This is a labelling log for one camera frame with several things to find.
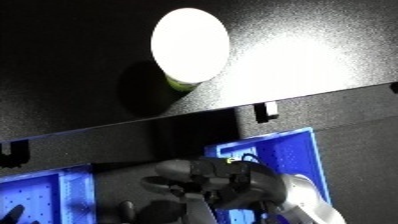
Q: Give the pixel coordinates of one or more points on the white paper cup green band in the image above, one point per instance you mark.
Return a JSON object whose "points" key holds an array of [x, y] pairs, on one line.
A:
{"points": [[189, 45]]}

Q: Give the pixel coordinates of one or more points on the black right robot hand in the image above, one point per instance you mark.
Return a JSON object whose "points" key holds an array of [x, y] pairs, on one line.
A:
{"points": [[237, 180]]}

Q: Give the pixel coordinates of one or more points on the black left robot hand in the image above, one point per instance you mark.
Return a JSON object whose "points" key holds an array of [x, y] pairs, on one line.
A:
{"points": [[163, 213]]}

